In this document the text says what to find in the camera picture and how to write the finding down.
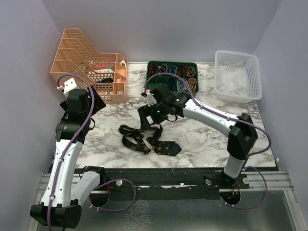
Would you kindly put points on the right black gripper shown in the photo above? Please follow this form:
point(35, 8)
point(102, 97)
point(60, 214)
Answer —
point(146, 111)

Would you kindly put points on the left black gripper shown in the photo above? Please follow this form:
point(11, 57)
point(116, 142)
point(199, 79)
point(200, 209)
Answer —
point(98, 104)

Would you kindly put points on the black floral necktie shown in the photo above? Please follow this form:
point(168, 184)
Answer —
point(133, 139)

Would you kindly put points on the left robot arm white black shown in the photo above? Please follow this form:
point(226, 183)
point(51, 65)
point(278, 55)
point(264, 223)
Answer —
point(61, 205)

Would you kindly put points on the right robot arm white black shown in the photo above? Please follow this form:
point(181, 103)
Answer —
point(239, 130)

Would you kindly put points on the green compartment tray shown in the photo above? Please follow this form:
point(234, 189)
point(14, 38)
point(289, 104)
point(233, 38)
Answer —
point(176, 76)

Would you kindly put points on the orange plastic file organizer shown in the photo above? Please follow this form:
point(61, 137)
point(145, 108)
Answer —
point(106, 72)

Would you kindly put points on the white plastic basket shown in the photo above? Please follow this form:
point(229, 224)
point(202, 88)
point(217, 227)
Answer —
point(237, 77)

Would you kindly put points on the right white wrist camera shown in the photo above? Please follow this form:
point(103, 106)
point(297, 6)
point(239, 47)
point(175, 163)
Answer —
point(150, 98)

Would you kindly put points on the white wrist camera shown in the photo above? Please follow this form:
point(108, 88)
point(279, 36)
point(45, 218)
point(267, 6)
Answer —
point(150, 98)
point(68, 85)

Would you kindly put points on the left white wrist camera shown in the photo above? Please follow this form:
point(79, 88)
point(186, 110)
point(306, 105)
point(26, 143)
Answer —
point(68, 85)

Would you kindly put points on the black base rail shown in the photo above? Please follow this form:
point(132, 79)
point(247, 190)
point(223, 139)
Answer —
point(166, 183)

